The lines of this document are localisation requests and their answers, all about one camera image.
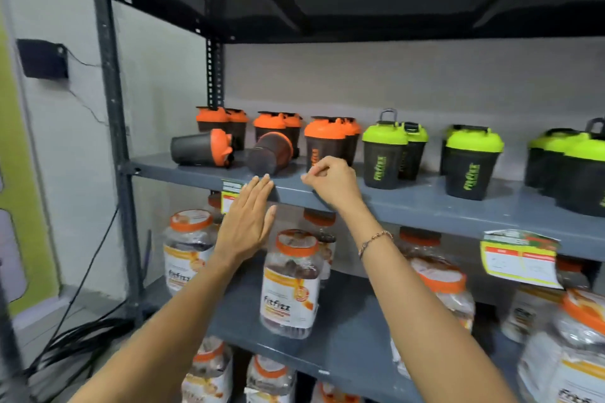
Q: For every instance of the person's left hand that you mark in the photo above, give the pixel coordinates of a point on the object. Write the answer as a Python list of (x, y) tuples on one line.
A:
[(243, 228)]

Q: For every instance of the person's right hand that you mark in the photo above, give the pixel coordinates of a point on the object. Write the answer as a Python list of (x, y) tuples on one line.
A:
[(338, 185)]

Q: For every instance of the group of orange-lid shaker bottles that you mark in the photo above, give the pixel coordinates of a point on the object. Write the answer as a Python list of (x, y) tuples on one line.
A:
[(323, 143)]

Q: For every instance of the group of green-lid shaker bottles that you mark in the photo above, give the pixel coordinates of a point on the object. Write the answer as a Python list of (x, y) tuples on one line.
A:
[(413, 157)]

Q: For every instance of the grey metal shelf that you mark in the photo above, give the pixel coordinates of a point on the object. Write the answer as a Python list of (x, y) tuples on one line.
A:
[(425, 202)]

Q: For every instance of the person's left forearm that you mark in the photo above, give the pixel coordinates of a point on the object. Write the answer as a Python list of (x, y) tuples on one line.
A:
[(165, 346)]

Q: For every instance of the person's right forearm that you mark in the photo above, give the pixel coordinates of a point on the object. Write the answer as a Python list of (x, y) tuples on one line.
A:
[(416, 313)]

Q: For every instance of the yellow green price tag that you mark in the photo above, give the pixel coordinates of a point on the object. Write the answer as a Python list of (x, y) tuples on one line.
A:
[(229, 202), (517, 265)]

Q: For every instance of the group of clear orange-lid jars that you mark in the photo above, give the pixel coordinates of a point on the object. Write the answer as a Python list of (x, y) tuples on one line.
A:
[(290, 294)]

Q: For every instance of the yellow-green wall panel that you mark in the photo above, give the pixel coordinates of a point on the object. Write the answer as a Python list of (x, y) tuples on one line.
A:
[(23, 180)]

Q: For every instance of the black wall box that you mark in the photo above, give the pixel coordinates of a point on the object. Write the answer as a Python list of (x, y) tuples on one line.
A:
[(42, 60)]

